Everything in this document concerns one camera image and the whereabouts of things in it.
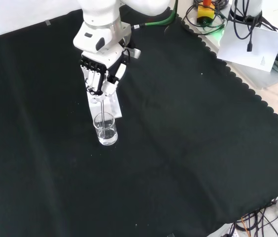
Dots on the pale board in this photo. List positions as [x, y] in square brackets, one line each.
[262, 79]

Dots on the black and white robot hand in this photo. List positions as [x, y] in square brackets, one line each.
[99, 64]

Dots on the clear tape strip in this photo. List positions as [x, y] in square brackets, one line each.
[47, 22]

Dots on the yellow stop button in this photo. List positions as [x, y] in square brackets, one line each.
[205, 12]

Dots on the black bench cloth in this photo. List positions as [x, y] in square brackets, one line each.
[178, 123]

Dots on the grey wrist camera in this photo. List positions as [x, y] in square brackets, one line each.
[136, 53]

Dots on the clear glass beaker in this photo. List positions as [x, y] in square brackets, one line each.
[107, 140]

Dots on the white paper sheet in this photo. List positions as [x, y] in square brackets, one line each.
[237, 51]

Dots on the white cylindrical column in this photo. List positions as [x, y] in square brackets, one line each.
[252, 6]

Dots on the clear glass rod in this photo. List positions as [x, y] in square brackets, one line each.
[102, 108]

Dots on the white test tube rack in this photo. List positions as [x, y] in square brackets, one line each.
[112, 108]

